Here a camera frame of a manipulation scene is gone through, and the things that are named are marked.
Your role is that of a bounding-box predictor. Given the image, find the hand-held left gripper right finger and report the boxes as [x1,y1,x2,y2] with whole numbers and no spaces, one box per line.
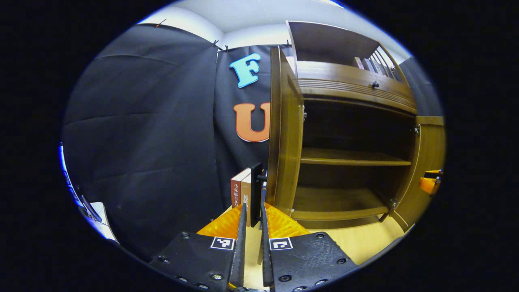
[260,202,358,292]

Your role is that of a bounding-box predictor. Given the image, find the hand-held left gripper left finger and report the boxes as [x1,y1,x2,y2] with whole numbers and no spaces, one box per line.
[149,204,247,291]

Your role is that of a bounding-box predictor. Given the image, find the wooden cabinet door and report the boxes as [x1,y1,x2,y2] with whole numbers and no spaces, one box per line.
[250,45,305,228]
[391,116,446,232]

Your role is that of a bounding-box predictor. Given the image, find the wooden double-door shoe cabinet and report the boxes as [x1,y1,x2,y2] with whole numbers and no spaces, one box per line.
[287,20,418,230]

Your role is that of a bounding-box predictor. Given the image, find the wooden inner cabinet shelf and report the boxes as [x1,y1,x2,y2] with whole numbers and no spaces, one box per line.
[300,147,412,167]

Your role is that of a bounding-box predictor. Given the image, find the tan book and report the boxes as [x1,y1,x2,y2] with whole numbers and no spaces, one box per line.
[240,174,252,215]

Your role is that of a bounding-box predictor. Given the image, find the red-brown book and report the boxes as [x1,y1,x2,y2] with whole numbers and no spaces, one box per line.
[230,168,252,208]

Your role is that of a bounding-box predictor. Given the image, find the black backdrop cloth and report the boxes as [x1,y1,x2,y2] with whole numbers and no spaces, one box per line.
[61,24,444,262]

